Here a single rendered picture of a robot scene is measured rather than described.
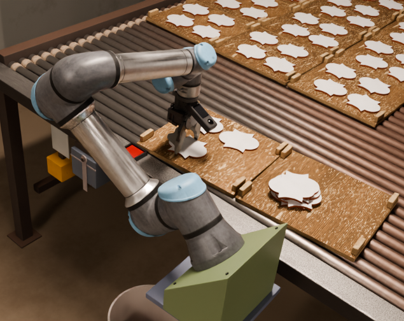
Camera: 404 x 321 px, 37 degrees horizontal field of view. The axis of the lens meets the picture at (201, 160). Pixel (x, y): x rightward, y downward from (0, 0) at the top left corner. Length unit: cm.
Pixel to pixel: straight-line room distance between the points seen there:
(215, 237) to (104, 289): 138
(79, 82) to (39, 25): 319
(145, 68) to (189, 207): 38
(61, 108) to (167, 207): 37
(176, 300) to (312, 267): 41
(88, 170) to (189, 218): 78
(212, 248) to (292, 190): 46
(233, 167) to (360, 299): 61
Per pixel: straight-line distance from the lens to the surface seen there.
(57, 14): 476
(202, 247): 154
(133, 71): 157
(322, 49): 289
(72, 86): 150
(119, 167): 160
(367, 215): 195
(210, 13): 311
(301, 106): 245
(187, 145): 208
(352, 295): 172
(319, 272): 175
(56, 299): 282
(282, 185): 191
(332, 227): 187
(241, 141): 213
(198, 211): 152
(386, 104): 256
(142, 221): 164
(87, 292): 284
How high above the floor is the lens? 215
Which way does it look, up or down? 37 degrees down
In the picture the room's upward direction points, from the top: 6 degrees clockwise
